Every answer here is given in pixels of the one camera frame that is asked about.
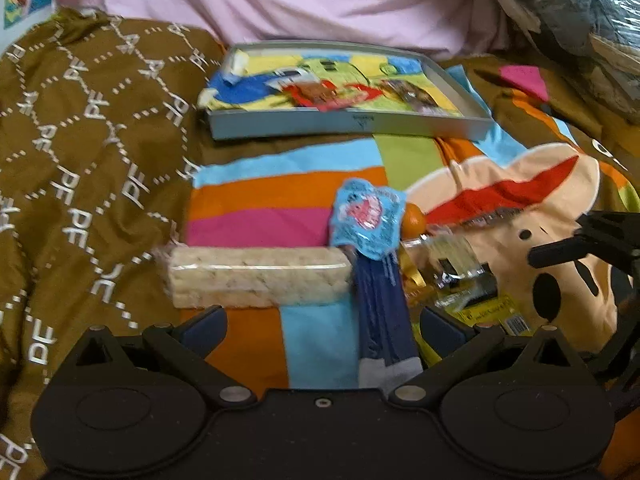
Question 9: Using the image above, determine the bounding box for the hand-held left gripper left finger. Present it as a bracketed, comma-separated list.
[65, 305, 257, 409]

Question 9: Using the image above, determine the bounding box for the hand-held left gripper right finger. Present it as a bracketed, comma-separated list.
[388, 305, 602, 407]

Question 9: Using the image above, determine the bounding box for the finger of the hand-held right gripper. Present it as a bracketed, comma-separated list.
[592, 280, 640, 411]
[528, 211, 640, 281]

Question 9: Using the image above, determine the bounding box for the dark blue snack packet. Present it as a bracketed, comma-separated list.
[352, 246, 426, 392]

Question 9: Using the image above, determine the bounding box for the clear pack of rice crackers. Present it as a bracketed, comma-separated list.
[157, 244, 354, 309]

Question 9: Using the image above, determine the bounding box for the grey tray with colourful liner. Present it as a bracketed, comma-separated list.
[197, 42, 494, 142]

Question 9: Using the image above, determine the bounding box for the clear packet with yellow label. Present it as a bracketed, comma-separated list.
[422, 232, 532, 337]

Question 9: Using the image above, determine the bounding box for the small orange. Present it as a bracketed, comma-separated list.
[402, 203, 429, 239]

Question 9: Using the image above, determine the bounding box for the blue foil-lid jelly cup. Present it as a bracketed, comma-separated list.
[327, 178, 409, 261]

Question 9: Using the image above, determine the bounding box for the colourful printed blanket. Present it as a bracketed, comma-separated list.
[177, 57, 640, 480]

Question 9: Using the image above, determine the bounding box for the brown patterned blanket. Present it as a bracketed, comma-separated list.
[0, 7, 227, 480]

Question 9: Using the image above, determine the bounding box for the clear plastic bag of clothes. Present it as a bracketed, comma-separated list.
[477, 0, 640, 127]

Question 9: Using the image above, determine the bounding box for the red and brown snack packet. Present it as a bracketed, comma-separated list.
[282, 77, 362, 112]

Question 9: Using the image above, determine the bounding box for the small white packet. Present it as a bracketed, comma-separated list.
[227, 50, 251, 79]

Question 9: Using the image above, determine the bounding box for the pink cloth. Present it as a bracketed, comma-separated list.
[52, 0, 507, 61]

